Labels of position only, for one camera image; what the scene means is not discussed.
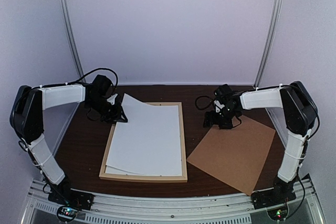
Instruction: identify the white mat board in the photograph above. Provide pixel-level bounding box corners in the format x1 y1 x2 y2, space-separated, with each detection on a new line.
105 166 144 176

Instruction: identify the left aluminium corner post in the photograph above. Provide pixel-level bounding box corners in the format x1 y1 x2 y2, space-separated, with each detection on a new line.
59 0 84 77

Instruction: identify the aluminium corner post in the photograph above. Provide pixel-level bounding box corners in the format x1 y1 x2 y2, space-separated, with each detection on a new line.
59 0 84 77
254 0 283 87

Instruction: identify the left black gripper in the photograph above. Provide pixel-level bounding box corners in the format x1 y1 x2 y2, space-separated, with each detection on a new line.
86 96 128 124

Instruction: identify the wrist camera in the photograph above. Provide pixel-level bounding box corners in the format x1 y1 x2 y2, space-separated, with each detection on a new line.
107 93 121 105
213 100 225 114

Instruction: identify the brown backing board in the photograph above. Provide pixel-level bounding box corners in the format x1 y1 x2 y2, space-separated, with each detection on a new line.
187 116 276 196

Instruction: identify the light wooden picture frame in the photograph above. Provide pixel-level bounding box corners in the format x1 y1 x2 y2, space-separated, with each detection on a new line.
99 102 188 183

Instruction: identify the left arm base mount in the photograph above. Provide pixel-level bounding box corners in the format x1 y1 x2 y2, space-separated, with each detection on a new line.
48 190 94 210

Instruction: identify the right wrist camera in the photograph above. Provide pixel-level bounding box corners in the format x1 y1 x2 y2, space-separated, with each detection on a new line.
213 100 225 114

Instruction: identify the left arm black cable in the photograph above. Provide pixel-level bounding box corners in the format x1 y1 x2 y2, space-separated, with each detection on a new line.
76 68 119 96

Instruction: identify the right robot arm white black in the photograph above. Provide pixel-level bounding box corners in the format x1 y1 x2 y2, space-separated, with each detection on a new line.
202 81 320 204

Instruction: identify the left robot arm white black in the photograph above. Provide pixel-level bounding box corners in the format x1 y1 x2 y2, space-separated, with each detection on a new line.
9 74 128 186

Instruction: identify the right aluminium corner post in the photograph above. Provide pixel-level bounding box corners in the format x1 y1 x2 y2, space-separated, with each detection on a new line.
254 0 283 87

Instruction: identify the aluminium front rail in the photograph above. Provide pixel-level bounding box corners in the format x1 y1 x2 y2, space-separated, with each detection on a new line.
22 178 320 224

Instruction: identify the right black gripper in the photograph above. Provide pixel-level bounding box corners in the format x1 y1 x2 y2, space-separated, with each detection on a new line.
204 106 239 129

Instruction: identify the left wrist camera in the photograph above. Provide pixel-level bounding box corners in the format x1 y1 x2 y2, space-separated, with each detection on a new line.
107 93 121 105

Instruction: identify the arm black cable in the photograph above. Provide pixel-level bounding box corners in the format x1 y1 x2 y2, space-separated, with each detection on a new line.
195 95 242 129
76 68 119 96

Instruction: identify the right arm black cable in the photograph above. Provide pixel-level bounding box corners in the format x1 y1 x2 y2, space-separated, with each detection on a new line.
195 95 242 129

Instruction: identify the cat photo print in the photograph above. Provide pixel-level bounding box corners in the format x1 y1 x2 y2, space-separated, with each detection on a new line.
107 94 182 176

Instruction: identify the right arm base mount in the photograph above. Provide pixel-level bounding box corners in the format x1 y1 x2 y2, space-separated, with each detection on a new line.
251 189 296 209

